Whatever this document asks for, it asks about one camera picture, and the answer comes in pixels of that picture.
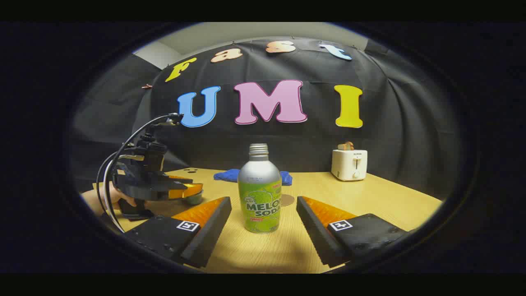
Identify silver green label water bottle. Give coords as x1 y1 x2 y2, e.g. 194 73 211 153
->
238 143 283 234

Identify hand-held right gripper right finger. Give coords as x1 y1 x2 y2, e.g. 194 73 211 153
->
296 196 409 268

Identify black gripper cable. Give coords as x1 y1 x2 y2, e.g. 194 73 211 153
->
96 150 136 216
103 114 183 234

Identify white toaster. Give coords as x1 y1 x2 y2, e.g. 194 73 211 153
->
331 149 368 182

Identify blue towel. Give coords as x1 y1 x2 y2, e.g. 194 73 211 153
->
213 169 293 186

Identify white teacup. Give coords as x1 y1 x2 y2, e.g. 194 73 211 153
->
181 191 204 206

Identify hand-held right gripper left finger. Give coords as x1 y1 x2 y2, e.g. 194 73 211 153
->
123 197 233 268

